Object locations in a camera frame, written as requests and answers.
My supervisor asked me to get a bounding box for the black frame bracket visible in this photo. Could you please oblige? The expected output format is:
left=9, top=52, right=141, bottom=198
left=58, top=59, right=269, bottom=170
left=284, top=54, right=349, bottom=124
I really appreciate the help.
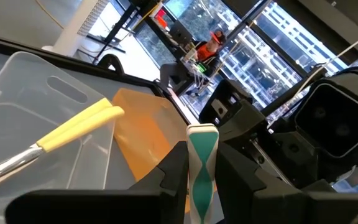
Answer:
left=96, top=53, right=126, bottom=76

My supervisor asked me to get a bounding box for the teal white handled cutlery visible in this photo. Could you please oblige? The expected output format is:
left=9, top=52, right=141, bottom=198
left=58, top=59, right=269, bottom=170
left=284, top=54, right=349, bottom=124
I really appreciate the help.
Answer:
left=186, top=123, right=220, bottom=224

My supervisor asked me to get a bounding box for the yellow handled knife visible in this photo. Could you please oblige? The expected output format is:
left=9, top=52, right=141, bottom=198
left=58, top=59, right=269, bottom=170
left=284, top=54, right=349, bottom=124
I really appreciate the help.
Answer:
left=35, top=96, right=114, bottom=147
left=0, top=105, right=126, bottom=188

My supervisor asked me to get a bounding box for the clear plastic bin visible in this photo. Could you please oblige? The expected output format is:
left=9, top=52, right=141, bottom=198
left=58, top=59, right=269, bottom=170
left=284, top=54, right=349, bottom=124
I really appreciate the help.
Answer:
left=0, top=51, right=119, bottom=224

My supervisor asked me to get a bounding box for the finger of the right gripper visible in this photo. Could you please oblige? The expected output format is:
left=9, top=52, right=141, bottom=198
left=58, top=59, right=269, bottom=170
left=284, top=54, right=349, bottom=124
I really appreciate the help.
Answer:
left=218, top=101, right=269, bottom=157

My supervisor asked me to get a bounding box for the orange plastic bin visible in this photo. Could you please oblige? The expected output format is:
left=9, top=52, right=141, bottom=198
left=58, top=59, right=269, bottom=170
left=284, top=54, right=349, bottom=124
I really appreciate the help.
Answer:
left=111, top=87, right=190, bottom=214

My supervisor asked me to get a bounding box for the black tripod stand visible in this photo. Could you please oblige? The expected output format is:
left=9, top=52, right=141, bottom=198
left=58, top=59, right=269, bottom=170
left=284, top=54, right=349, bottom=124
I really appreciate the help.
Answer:
left=93, top=4, right=139, bottom=62

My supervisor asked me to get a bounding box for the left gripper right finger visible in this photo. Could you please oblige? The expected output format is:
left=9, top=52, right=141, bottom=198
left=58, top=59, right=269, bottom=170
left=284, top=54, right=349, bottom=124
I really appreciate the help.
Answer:
left=215, top=141, right=358, bottom=224

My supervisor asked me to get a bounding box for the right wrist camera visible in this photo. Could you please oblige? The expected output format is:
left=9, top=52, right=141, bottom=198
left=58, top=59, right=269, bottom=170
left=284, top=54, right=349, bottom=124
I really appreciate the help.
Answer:
left=293, top=73, right=358, bottom=160

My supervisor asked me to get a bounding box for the person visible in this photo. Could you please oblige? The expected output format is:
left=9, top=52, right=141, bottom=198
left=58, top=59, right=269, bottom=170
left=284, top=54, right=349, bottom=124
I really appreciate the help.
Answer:
left=194, top=29, right=228, bottom=71

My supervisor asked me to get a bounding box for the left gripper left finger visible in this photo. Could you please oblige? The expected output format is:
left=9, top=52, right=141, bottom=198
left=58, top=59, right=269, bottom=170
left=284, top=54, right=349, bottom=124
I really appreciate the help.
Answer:
left=4, top=141, right=190, bottom=224

